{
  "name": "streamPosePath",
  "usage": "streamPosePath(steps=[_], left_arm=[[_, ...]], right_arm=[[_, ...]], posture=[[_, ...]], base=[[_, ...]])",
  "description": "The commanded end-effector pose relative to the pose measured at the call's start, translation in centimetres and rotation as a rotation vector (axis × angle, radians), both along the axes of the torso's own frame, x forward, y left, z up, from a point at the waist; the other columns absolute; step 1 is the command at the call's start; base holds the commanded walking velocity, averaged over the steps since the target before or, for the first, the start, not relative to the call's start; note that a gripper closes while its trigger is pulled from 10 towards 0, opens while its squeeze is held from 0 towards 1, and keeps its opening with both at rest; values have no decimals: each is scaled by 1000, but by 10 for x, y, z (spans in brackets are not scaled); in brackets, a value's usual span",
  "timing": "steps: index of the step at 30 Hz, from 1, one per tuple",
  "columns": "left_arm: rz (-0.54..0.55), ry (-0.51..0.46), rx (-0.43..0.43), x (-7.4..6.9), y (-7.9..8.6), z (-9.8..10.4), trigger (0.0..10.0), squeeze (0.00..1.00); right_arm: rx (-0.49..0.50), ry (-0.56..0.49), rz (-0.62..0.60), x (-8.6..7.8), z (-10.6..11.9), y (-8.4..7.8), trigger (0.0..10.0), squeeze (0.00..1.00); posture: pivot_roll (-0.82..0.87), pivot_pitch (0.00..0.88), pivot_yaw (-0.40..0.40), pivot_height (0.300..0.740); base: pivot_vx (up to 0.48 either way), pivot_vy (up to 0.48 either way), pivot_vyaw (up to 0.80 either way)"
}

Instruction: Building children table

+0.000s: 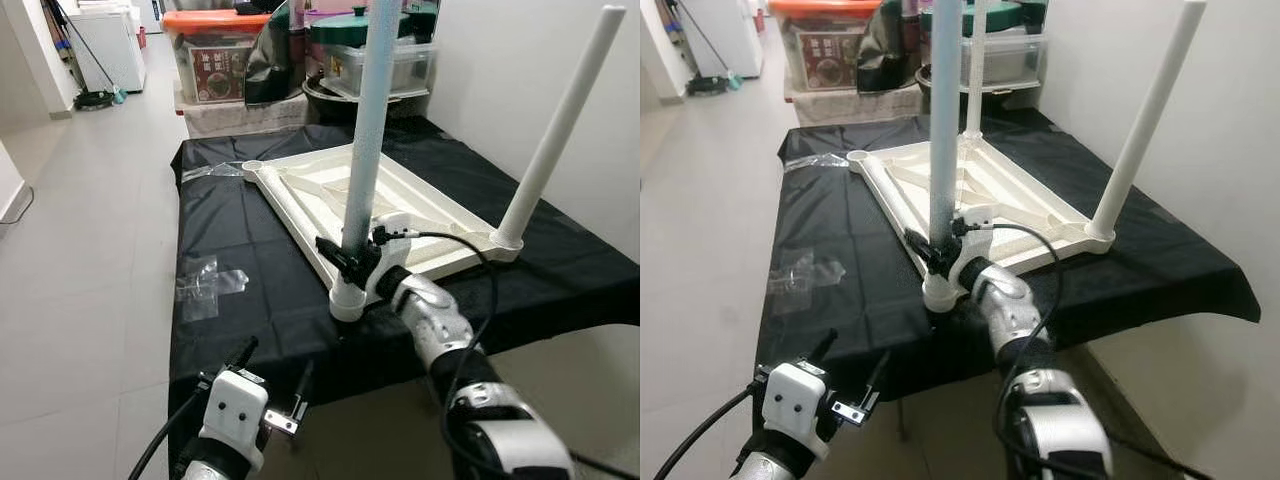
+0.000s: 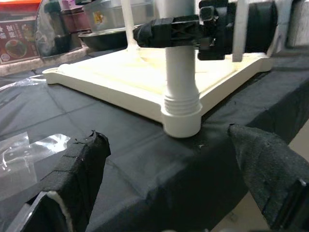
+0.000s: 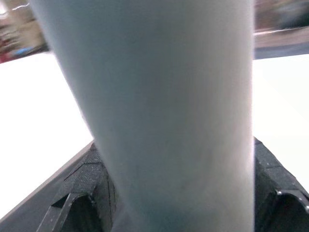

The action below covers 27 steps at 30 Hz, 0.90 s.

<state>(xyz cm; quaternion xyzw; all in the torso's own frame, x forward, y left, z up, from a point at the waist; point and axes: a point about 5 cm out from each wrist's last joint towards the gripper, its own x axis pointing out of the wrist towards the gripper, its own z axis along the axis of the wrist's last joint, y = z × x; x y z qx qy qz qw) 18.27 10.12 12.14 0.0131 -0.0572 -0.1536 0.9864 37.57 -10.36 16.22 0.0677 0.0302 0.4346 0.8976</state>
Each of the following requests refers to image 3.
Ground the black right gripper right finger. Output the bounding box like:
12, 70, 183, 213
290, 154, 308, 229
253, 136, 309, 232

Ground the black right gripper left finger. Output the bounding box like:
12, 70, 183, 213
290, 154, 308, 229
36, 142, 119, 232

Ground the white plastic table leg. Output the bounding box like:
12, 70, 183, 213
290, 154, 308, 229
28, 0, 256, 232

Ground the small blue object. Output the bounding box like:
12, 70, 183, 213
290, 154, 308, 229
14, 47, 32, 56

